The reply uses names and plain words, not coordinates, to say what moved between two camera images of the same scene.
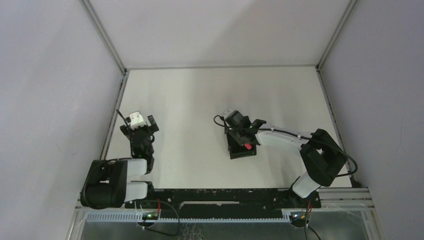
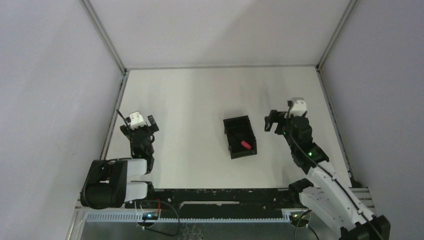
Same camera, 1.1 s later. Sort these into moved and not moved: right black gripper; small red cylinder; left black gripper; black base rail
Moved: right black gripper
Not moved: left black gripper; small red cylinder; black base rail
